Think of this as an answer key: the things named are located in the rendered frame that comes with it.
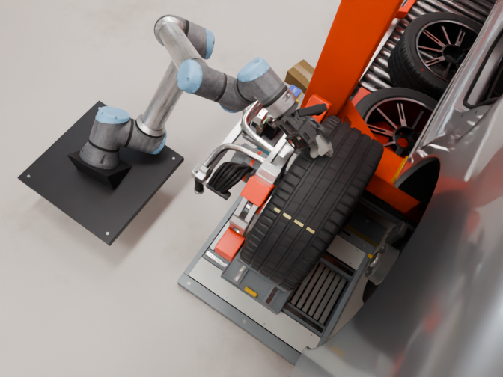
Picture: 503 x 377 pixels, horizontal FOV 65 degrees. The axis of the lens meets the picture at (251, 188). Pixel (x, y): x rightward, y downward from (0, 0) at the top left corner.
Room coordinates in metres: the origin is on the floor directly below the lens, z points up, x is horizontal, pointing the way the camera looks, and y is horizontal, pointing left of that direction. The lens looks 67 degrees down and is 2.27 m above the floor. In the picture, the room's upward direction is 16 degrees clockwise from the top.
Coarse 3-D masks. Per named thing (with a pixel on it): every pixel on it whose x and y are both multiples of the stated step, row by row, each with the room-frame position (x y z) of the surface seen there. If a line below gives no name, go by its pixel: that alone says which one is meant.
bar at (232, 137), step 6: (258, 108) 0.89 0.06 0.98; (252, 114) 0.85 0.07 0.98; (240, 120) 0.81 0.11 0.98; (234, 126) 0.78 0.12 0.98; (240, 126) 0.79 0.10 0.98; (234, 132) 0.76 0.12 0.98; (240, 132) 0.77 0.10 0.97; (228, 138) 0.72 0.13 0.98; (234, 138) 0.73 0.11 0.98; (222, 156) 0.66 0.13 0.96; (216, 162) 0.62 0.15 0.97; (198, 174) 0.55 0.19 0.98; (204, 174) 0.56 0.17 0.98; (198, 180) 0.54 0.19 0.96
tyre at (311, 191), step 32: (352, 128) 0.86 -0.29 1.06; (320, 160) 0.63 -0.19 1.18; (352, 160) 0.66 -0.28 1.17; (288, 192) 0.51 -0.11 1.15; (320, 192) 0.53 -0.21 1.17; (352, 192) 0.55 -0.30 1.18; (256, 224) 0.41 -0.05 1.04; (288, 224) 0.42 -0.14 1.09; (320, 224) 0.44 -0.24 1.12; (256, 256) 0.34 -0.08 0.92; (288, 256) 0.34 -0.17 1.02; (320, 256) 0.36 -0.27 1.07; (288, 288) 0.28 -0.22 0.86
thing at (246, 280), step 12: (228, 264) 0.45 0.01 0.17; (240, 264) 0.47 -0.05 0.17; (228, 276) 0.39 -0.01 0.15; (240, 276) 0.41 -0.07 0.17; (252, 276) 0.43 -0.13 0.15; (240, 288) 0.35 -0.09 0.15; (252, 288) 0.37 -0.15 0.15; (264, 288) 0.38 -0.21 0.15; (276, 288) 0.39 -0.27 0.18; (264, 300) 0.32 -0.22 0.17; (276, 300) 0.34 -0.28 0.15; (276, 312) 0.28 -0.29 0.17
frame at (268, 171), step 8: (280, 144) 0.68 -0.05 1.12; (272, 152) 0.64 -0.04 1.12; (288, 152) 0.66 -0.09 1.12; (296, 152) 0.88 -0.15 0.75; (264, 160) 0.60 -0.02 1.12; (272, 160) 0.62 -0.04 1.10; (288, 160) 0.65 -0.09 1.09; (264, 168) 0.58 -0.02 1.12; (272, 168) 0.58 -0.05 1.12; (280, 168) 0.59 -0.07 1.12; (264, 176) 0.56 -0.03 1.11; (272, 176) 0.56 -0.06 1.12; (248, 200) 0.50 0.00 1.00; (240, 208) 0.47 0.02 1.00; (256, 208) 0.47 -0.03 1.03; (232, 216) 0.44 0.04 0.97; (240, 216) 0.44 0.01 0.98; (248, 216) 0.45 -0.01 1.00; (256, 216) 0.59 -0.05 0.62; (232, 224) 0.42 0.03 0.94; (240, 224) 0.42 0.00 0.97; (248, 224) 0.42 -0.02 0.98; (240, 232) 0.41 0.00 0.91; (248, 232) 0.48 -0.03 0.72
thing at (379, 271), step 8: (408, 232) 0.59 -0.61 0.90; (408, 240) 0.54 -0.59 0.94; (384, 248) 0.51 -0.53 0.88; (392, 248) 0.51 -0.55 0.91; (400, 248) 0.52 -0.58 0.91; (384, 256) 0.47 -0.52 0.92; (392, 256) 0.48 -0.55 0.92; (376, 264) 0.44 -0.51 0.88; (384, 264) 0.44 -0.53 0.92; (392, 264) 0.45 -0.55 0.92; (368, 272) 0.42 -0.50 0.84; (376, 272) 0.41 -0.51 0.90; (384, 272) 0.41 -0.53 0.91; (368, 280) 0.43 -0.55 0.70; (376, 280) 0.39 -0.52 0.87; (368, 288) 0.38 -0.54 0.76; (376, 288) 0.36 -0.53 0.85; (368, 296) 0.34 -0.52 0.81
